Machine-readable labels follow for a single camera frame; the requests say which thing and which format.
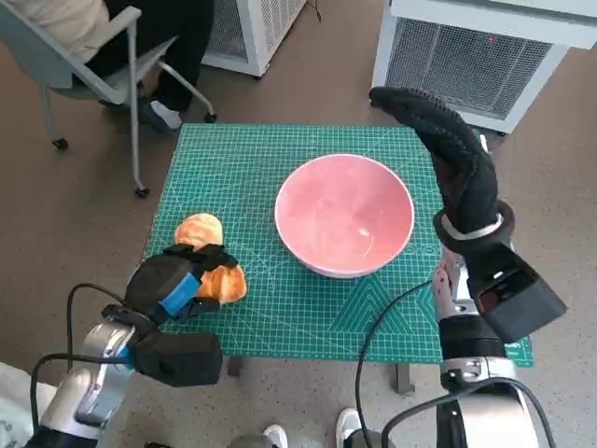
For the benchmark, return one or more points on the grey table leg bracket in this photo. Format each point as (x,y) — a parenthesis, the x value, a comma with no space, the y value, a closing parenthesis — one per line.
(405,379)
(234,366)

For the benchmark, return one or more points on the white shoe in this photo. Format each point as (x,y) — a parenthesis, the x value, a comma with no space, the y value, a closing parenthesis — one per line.
(351,420)
(276,434)

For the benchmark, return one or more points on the right black gloved robot hand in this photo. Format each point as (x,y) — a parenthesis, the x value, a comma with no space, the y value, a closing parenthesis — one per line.
(466,172)

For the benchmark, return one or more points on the small white mesh cabinet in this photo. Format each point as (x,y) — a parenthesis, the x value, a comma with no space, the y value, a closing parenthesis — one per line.
(275,23)

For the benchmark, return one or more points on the green cutting mat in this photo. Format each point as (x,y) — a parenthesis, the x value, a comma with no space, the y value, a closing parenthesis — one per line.
(303,317)

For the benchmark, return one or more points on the pink bowl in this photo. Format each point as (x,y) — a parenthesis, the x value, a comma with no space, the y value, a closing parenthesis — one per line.
(345,214)

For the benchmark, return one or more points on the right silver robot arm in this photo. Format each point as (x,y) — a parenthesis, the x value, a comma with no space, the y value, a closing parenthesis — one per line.
(466,336)

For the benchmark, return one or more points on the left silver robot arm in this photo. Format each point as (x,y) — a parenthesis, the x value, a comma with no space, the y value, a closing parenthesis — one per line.
(102,340)

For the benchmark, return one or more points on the grey office chair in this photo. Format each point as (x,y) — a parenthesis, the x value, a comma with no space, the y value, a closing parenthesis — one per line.
(60,74)

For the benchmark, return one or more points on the long striped toy bread loaf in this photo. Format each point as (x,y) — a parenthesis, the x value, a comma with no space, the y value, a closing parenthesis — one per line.
(228,284)

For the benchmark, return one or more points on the large white mesh cabinet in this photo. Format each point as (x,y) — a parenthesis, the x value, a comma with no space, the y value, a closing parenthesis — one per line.
(466,56)

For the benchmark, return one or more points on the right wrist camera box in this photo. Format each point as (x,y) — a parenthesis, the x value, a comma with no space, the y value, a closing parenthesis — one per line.
(517,298)

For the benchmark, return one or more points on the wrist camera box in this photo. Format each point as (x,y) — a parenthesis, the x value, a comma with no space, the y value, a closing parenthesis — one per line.
(182,359)
(517,298)

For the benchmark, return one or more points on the round toy bread bun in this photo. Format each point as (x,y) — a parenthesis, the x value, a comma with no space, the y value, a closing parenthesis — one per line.
(198,228)

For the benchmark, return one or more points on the white bag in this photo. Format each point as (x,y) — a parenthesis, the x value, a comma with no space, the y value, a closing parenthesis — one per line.
(11,410)

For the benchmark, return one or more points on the left bare black robot hand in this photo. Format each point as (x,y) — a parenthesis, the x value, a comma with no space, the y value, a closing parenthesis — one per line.
(158,280)

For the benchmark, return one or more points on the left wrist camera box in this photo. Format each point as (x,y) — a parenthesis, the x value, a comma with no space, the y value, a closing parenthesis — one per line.
(182,359)

